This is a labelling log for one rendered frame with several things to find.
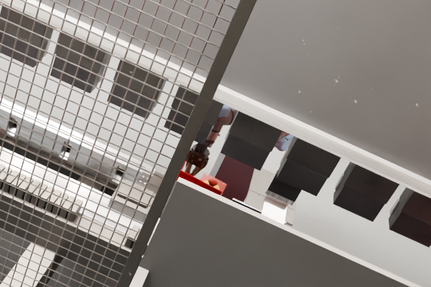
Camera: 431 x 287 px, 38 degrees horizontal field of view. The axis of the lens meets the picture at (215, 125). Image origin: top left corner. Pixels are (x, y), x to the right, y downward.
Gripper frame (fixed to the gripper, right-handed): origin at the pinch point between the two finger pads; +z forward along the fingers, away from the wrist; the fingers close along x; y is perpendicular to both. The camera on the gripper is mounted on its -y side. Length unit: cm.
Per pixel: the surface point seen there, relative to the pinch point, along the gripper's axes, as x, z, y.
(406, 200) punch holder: 69, -49, 38
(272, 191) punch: 31, -30, 38
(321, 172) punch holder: 41, -45, 41
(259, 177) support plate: 25.3, -21.3, 15.8
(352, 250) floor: 102, 67, -130
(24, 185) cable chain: -33, -19, 84
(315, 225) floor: 75, 66, -136
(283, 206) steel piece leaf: 37, -21, 26
